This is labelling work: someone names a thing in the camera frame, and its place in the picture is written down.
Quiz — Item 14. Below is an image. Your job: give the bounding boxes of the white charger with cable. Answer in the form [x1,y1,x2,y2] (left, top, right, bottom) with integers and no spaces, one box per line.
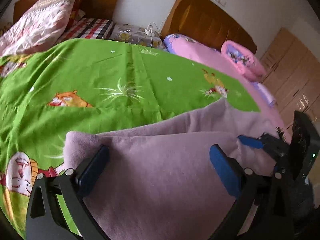
[144,22,161,48]

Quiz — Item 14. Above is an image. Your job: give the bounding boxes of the pink white patterned pillow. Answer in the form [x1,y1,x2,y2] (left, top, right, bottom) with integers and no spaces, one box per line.
[1,0,75,56]

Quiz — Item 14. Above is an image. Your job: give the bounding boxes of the wooden wardrobe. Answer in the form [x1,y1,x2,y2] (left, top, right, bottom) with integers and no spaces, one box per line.
[260,28,319,131]

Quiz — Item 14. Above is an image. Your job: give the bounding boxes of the rolled pink quilt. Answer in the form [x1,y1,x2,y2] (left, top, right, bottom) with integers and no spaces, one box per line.
[221,40,266,82]

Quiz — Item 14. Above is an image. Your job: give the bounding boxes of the plaid bed sheet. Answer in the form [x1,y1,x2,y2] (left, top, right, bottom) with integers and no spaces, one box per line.
[55,18,113,44]

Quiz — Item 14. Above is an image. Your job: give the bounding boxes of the folded lilac white cloth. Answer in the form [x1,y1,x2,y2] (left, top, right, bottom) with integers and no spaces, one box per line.
[251,82,276,108]

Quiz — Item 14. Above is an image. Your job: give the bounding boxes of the white wall switch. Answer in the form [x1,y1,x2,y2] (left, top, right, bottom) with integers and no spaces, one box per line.
[215,0,226,7]

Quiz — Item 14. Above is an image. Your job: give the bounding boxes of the green cartoon bed sheet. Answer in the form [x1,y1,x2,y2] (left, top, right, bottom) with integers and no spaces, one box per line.
[1,39,260,237]

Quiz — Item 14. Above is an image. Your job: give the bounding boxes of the left wooden headboard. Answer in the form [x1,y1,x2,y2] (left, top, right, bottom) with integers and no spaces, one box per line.
[13,0,118,23]

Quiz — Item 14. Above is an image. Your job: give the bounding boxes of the lilac knit pants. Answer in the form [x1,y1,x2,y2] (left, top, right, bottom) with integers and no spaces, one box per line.
[63,99,277,239]

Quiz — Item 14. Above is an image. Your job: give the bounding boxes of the wooden headboard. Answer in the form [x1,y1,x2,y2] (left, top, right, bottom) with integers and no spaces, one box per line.
[161,0,257,53]
[13,0,118,23]

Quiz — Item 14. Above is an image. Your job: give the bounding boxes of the pink bed sheet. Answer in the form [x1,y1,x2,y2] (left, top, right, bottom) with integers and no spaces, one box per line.
[163,33,292,143]

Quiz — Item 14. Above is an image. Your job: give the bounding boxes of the right wooden headboard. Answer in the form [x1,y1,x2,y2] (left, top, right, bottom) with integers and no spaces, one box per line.
[161,0,257,53]

